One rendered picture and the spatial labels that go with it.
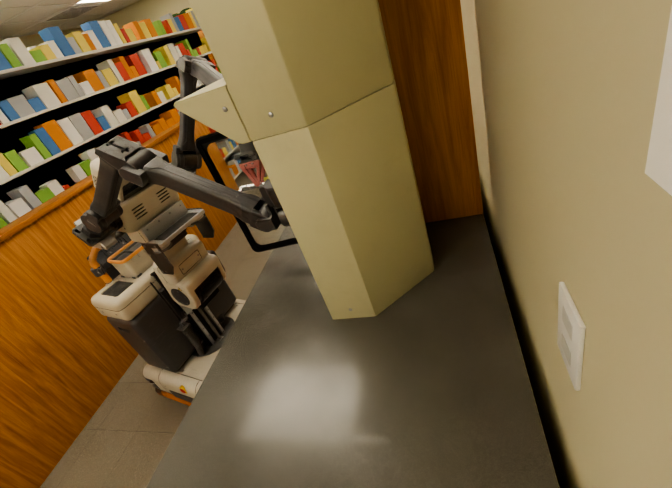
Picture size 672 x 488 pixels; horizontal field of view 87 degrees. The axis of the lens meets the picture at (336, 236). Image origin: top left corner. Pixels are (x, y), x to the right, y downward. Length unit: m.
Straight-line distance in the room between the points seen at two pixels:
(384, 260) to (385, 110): 0.32
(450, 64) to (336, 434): 0.83
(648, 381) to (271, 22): 0.59
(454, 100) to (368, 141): 0.34
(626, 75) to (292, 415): 0.71
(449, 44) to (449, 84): 0.09
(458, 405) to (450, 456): 0.09
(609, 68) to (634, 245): 0.12
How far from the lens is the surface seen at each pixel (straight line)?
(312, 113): 0.63
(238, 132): 0.68
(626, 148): 0.30
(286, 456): 0.75
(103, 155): 1.12
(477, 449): 0.68
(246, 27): 0.63
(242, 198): 0.95
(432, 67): 0.96
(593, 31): 0.34
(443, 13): 0.95
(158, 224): 1.60
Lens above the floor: 1.55
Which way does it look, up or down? 31 degrees down
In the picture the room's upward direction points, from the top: 21 degrees counter-clockwise
